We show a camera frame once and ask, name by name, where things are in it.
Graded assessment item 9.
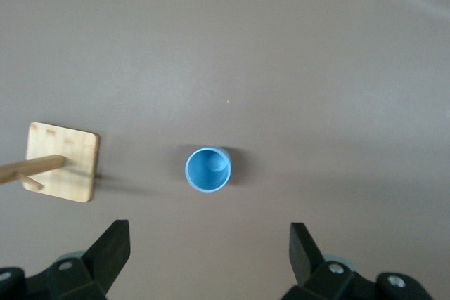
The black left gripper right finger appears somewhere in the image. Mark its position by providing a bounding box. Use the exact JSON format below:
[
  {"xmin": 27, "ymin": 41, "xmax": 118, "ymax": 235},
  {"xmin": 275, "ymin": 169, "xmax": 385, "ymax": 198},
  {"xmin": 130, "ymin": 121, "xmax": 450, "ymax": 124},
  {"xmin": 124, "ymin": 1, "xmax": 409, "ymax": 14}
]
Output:
[{"xmin": 281, "ymin": 222, "xmax": 434, "ymax": 300}]

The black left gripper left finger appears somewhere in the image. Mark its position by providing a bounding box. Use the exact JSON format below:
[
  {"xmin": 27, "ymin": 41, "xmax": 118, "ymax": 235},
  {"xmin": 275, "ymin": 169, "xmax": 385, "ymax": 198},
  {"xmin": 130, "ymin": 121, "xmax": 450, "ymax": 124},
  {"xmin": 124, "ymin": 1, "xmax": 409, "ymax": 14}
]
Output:
[{"xmin": 0, "ymin": 219, "xmax": 131, "ymax": 300}]

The blue cup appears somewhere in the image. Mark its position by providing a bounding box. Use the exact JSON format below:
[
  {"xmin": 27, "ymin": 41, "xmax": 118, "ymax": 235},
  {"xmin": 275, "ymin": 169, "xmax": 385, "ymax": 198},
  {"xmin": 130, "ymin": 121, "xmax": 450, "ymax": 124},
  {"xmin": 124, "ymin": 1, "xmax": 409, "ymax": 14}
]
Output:
[{"xmin": 184, "ymin": 146, "xmax": 233, "ymax": 194}]

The wooden mug tree stand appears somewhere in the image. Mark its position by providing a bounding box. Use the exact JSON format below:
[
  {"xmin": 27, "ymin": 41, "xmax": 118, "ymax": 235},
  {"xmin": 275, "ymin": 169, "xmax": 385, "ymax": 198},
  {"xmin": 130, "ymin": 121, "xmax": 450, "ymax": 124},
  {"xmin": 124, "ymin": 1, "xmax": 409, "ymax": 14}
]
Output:
[{"xmin": 0, "ymin": 121, "xmax": 101, "ymax": 204}]

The brown table cover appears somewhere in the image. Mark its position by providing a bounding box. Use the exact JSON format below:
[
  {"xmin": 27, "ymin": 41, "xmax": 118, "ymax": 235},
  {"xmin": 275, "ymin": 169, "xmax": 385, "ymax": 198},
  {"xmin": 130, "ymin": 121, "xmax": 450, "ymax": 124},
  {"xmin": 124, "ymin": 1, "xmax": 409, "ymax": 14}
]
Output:
[{"xmin": 0, "ymin": 0, "xmax": 450, "ymax": 300}]

